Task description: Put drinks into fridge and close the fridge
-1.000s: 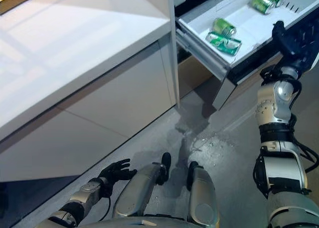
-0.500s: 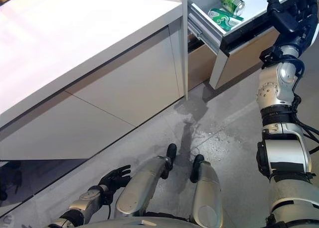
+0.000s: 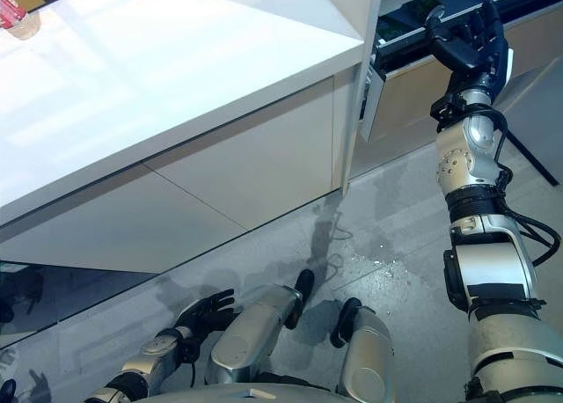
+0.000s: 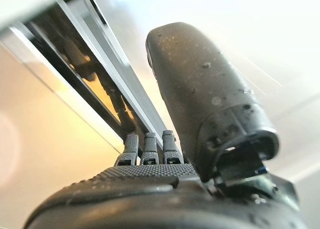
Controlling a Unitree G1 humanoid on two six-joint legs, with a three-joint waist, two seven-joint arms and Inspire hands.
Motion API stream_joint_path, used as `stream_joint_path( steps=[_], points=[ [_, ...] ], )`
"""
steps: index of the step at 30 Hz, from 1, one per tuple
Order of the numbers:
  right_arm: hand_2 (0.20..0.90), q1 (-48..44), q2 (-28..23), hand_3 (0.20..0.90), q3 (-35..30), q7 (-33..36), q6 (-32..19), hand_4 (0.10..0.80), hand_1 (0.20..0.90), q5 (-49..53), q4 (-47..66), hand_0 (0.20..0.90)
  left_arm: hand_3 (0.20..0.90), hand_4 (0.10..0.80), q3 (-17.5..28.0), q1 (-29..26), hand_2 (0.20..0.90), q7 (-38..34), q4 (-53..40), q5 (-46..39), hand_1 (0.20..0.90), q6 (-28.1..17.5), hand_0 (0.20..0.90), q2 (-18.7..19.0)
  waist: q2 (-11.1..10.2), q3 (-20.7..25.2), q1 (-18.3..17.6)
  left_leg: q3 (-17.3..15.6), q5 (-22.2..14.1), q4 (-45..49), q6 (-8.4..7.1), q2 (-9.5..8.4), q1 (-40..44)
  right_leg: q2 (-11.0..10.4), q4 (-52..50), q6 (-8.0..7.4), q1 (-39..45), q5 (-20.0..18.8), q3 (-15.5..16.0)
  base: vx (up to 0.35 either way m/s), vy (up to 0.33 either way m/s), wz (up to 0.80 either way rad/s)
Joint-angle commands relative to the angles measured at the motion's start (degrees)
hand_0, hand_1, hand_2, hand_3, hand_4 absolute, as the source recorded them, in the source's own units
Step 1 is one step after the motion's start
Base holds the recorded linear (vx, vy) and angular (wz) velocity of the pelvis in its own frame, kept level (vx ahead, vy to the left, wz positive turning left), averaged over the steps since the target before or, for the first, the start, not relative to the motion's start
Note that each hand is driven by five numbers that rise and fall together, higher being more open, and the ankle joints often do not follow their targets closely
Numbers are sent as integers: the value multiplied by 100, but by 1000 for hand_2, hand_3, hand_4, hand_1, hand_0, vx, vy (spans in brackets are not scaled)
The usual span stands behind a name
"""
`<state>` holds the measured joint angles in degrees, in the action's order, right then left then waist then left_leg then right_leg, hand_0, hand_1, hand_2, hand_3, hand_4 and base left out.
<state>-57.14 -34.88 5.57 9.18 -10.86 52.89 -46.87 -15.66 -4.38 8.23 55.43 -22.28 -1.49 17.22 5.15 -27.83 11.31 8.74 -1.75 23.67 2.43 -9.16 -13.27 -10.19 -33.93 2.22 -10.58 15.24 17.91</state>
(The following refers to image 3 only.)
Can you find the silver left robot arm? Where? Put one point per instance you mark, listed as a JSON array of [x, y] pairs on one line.
[[149, 354]]

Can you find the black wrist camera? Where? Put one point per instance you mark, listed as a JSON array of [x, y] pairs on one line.
[[189, 350], [446, 109]]

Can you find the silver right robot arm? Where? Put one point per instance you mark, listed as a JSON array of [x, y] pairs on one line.
[[492, 266]]

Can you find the clear bottle with red label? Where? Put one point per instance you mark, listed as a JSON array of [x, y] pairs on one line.
[[19, 20]]

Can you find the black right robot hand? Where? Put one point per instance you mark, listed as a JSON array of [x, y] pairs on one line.
[[475, 55]]

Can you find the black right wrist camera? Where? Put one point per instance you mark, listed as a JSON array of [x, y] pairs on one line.
[[446, 109]]

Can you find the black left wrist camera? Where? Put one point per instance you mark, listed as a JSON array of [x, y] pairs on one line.
[[189, 350]]

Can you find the stainless steel fridge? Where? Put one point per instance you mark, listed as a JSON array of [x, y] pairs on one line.
[[387, 156]]

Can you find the fridge drawer with white bin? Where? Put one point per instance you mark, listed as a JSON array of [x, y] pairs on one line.
[[409, 95]]

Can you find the tall white cabinet panel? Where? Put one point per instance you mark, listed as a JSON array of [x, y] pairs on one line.
[[347, 2]]

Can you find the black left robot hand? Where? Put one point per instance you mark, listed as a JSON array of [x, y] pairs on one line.
[[206, 315]]

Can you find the white counter cabinet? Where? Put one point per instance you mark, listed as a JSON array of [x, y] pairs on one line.
[[176, 68]]

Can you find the dark glossy cabinet panel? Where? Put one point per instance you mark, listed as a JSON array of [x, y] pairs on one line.
[[66, 297]]

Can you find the silver right robot leg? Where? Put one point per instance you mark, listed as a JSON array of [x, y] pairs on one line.
[[365, 354]]

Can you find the grey robot torso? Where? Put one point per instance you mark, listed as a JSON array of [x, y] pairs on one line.
[[246, 394]]

